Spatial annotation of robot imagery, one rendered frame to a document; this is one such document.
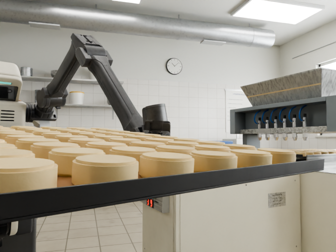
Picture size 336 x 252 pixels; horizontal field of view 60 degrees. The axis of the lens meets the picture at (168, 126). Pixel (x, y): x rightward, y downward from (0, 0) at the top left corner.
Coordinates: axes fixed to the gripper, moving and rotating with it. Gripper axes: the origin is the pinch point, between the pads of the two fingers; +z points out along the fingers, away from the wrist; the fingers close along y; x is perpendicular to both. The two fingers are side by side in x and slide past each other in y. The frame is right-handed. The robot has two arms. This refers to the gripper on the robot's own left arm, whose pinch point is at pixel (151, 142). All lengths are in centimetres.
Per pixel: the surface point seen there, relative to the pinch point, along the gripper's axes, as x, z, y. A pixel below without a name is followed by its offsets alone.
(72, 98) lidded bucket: 194, -402, -42
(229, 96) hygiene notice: -78, -534, -70
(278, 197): -49, -74, 27
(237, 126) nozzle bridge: -37, -125, -5
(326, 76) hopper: -71, -80, -31
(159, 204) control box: 3, -50, 27
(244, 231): -32, -62, 40
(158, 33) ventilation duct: 53, -384, -146
